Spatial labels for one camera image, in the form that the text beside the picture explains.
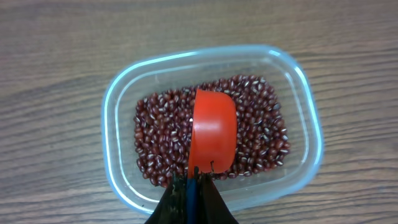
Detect clear plastic food container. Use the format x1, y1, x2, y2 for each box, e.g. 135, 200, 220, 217
101, 45, 324, 215

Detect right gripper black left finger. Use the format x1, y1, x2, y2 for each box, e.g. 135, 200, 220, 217
145, 174, 187, 224

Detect red measuring scoop blue handle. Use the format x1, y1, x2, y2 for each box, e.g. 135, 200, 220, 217
186, 90, 237, 224

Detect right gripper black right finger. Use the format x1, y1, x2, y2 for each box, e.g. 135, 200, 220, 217
197, 174, 238, 224

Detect red adzuki beans in container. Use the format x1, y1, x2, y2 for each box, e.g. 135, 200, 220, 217
134, 74, 290, 187

